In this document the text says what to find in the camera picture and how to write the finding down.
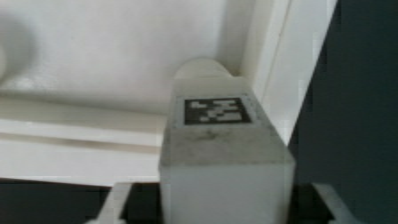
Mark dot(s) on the white table leg with tag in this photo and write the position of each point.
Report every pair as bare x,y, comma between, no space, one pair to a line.
227,164

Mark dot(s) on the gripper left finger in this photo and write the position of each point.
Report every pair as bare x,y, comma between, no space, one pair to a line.
133,205

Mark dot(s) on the white square table top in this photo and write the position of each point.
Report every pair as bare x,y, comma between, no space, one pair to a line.
92,52

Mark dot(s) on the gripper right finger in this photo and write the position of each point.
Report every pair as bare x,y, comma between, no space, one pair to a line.
319,206

